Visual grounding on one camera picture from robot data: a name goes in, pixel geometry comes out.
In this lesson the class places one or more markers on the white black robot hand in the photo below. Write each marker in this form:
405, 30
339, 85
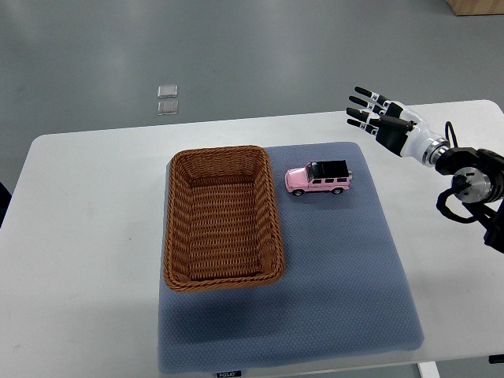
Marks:
396, 127

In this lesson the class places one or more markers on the pink toy car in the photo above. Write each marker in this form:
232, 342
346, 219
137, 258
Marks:
319, 176

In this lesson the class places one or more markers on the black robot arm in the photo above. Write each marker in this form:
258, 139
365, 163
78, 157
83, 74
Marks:
477, 182

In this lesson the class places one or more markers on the brown wicker basket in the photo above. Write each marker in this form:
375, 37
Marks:
222, 227

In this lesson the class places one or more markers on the wooden box corner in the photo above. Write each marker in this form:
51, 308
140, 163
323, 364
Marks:
476, 7

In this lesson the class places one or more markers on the blue grey fabric mat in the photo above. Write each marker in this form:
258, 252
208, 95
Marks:
343, 292

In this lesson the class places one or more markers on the lower clear floor plate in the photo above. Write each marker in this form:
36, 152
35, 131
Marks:
168, 107

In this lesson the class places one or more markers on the clear floor plate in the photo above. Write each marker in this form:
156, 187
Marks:
167, 91
168, 107

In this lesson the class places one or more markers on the upper clear floor plate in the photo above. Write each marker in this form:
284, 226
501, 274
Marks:
167, 91

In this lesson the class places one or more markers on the white table leg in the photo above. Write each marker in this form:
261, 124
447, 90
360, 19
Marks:
428, 370

